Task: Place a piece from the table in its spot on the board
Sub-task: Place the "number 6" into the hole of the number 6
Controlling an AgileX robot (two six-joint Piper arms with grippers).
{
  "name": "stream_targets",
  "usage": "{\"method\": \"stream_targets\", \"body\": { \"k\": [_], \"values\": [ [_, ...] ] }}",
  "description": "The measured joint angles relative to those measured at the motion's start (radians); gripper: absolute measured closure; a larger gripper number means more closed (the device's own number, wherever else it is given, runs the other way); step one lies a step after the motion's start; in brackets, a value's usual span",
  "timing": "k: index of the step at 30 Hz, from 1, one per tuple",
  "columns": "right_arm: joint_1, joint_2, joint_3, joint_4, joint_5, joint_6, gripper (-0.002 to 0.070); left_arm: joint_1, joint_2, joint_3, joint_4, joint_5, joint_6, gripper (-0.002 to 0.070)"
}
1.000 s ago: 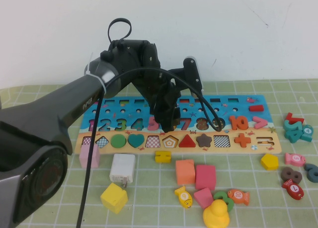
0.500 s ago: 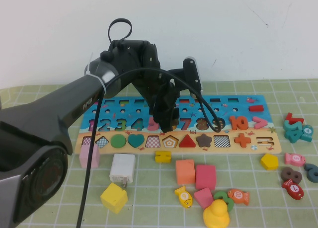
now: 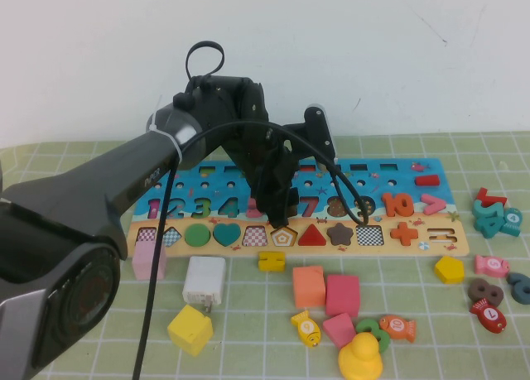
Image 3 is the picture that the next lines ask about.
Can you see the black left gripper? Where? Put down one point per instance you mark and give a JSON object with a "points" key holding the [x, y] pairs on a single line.
{"points": [[269, 173]]}

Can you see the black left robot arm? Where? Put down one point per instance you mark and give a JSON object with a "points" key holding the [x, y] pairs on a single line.
{"points": [[83, 189]]}

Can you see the pink number five piece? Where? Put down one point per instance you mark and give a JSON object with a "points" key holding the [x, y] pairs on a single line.
{"points": [[251, 208]]}

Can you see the red triangle piece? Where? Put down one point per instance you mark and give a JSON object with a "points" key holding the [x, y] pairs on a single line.
{"points": [[312, 238]]}

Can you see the yellow equals sign piece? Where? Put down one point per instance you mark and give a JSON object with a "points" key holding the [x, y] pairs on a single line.
{"points": [[271, 257]]}

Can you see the brown star piece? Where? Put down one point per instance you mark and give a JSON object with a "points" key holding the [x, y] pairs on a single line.
{"points": [[340, 234]]}

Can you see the teal heart piece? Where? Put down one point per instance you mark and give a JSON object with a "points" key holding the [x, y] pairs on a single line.
{"points": [[227, 233]]}

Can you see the green circle piece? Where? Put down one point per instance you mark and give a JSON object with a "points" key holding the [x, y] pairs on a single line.
{"points": [[198, 235]]}

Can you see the orange number ten piece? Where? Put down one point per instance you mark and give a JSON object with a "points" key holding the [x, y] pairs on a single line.
{"points": [[388, 204]]}

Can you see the orange plus sign piece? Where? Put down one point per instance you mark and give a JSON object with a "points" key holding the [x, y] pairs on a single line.
{"points": [[405, 233]]}

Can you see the green number three piece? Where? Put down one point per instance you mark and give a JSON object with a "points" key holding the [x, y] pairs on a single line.
{"points": [[366, 325]]}

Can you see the red minus sign piece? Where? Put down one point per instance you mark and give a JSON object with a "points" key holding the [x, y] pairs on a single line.
{"points": [[426, 180]]}

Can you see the pink greater-than sign piece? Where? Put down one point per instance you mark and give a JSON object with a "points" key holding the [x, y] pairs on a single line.
{"points": [[439, 204]]}

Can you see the wooden number shape puzzle board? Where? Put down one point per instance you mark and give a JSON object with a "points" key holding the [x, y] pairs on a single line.
{"points": [[455, 239]]}

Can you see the yellow pentagon piece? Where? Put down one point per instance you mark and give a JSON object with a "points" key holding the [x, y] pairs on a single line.
{"points": [[449, 270]]}

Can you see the teal number two piece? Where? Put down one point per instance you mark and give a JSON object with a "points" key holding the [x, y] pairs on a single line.
{"points": [[480, 208]]}

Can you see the red number seven piece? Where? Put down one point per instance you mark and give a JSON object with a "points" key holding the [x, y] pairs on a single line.
{"points": [[482, 195]]}

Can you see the brown number eight piece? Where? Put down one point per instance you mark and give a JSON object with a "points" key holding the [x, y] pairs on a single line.
{"points": [[474, 291]]}

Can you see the teal number four piece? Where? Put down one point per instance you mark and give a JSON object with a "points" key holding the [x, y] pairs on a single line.
{"points": [[490, 231]]}

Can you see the blue-grey number nine piece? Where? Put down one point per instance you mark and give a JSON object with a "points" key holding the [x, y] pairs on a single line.
{"points": [[513, 280]]}

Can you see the orange wooden block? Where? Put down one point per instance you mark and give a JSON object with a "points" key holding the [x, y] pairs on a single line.
{"points": [[308, 289]]}

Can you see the rose red wooden block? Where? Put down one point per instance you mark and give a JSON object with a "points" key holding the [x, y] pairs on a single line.
{"points": [[343, 296]]}

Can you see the yellow fish number nine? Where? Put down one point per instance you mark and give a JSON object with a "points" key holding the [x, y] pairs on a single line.
{"points": [[307, 326]]}

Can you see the white zip tie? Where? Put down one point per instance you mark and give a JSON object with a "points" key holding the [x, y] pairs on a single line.
{"points": [[174, 143]]}

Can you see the pink trapezoid block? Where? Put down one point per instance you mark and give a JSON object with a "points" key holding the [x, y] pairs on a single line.
{"points": [[337, 330]]}

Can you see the light pink wooden cube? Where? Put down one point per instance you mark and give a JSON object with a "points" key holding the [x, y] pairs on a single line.
{"points": [[143, 260]]}

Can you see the yellow wooden cube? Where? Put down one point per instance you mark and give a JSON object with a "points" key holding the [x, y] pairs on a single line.
{"points": [[190, 330]]}

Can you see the orange fish number ten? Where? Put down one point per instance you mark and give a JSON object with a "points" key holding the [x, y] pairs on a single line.
{"points": [[397, 325]]}

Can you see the yellow rubber duck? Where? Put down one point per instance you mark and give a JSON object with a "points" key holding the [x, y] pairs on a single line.
{"points": [[360, 359]]}

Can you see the green grid tablecloth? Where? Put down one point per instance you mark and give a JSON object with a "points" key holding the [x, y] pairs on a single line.
{"points": [[414, 355]]}

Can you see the pink fish number five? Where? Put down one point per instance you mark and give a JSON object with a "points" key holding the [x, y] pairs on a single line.
{"points": [[492, 266]]}

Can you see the teal fish number four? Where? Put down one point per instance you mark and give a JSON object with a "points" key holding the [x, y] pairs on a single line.
{"points": [[513, 219]]}

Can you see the red fish number seven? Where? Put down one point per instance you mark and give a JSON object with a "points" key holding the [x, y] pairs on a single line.
{"points": [[490, 314]]}

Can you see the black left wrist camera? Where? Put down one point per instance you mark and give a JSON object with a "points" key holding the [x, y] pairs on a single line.
{"points": [[319, 127]]}

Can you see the white wall charger plug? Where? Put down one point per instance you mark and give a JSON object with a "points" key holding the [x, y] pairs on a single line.
{"points": [[203, 278]]}

